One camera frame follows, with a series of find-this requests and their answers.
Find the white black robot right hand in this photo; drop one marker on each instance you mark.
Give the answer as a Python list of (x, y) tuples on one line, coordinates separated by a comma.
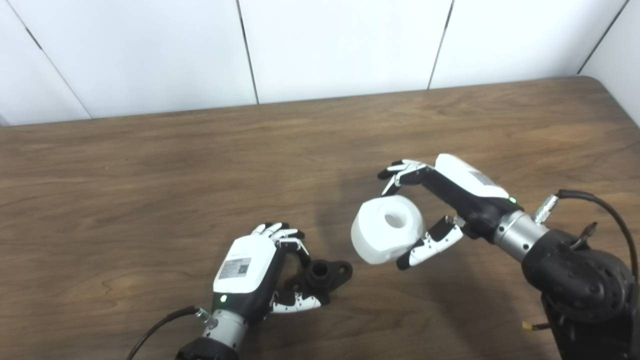
[(470, 192)]

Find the round white piece with holes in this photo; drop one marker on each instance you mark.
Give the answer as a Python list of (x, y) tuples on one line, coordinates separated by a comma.
[(375, 237)]

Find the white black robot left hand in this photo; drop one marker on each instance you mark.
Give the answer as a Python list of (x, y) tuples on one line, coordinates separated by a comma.
[(245, 265)]

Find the small yellow connector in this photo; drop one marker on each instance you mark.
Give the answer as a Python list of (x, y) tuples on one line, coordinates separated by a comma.
[(527, 326)]

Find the black flanged holder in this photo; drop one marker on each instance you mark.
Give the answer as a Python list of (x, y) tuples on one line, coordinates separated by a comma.
[(325, 277)]

